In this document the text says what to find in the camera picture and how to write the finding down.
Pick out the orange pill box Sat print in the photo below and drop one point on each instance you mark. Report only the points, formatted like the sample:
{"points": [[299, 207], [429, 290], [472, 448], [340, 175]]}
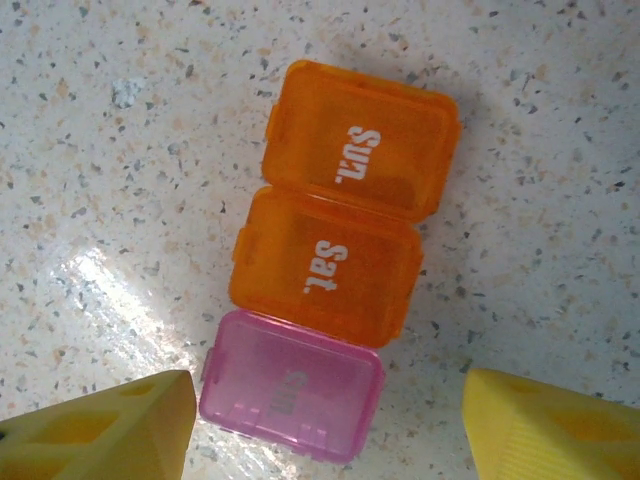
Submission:
{"points": [[350, 300]]}

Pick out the orange pill box SUN print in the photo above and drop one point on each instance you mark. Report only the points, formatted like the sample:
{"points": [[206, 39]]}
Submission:
{"points": [[320, 130]]}

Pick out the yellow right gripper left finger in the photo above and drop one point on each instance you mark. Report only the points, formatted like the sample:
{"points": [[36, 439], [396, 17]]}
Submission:
{"points": [[160, 430]]}

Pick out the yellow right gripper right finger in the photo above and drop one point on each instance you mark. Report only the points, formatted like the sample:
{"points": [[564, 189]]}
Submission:
{"points": [[510, 440]]}

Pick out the pink pill box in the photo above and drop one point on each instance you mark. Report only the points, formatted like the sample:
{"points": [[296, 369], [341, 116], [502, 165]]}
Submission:
{"points": [[280, 390]]}

